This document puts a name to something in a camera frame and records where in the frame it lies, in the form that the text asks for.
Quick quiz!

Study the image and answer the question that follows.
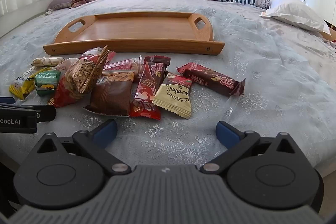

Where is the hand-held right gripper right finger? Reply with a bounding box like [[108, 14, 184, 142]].
[[200, 121, 305, 175]]

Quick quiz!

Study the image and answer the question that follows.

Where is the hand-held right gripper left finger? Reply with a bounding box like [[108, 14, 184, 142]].
[[31, 119, 132, 175]]

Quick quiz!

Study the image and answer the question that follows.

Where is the yellow white snack packet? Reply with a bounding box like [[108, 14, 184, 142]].
[[9, 68, 44, 101]]

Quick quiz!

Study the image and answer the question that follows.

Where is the green snack packet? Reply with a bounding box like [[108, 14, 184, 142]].
[[34, 70, 62, 97]]

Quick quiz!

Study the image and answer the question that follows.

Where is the pink-edged cake packet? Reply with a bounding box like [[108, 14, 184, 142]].
[[83, 78, 135, 118]]

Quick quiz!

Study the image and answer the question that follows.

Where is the red gold chips bag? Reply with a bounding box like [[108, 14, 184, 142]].
[[48, 46, 109, 108]]

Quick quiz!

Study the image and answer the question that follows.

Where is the long red snack packet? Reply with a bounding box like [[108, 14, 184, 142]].
[[129, 62, 165, 120]]

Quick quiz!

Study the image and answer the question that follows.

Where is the cream nougat packet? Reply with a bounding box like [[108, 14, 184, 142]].
[[31, 56, 65, 67]]

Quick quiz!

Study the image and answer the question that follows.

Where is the dark red chocolate bar wrapper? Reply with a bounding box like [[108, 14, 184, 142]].
[[177, 62, 246, 97]]

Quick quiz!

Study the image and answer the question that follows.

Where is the cream fruit candy packet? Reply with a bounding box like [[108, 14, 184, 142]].
[[152, 71, 194, 120]]

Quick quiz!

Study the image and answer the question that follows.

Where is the pink red wafer packet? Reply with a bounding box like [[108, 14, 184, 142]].
[[103, 55, 143, 73]]

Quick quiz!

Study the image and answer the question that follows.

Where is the clear red white packet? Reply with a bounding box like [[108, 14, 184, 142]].
[[79, 47, 116, 62]]

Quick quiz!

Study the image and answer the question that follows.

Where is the dark brown foil packet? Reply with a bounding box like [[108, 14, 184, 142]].
[[143, 55, 172, 75]]

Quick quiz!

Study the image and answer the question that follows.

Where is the wooden tray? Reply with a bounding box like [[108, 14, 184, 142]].
[[43, 11, 226, 56]]

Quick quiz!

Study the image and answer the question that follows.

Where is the purple pillow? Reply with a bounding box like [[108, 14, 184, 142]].
[[47, 0, 79, 10]]

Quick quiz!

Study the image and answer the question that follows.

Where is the white pillow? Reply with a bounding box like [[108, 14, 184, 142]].
[[260, 0, 331, 34]]

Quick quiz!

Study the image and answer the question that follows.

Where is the wooden bed frame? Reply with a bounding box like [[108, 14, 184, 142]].
[[318, 20, 336, 41]]

